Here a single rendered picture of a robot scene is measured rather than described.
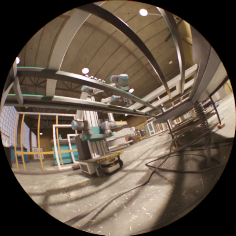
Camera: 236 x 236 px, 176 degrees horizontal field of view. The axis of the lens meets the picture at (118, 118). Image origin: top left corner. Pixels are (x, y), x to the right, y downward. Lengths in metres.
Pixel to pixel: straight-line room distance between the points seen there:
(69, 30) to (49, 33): 8.20
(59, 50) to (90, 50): 7.93
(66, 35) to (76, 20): 0.07
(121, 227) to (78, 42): 8.53
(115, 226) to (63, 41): 0.90
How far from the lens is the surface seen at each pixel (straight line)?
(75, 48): 8.29
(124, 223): 0.57
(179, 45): 0.60
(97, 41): 8.13
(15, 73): 0.49
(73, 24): 0.39
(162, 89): 1.02
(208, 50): 0.25
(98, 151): 1.58
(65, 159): 4.11
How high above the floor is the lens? 0.48
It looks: 18 degrees up
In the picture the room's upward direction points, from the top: 17 degrees counter-clockwise
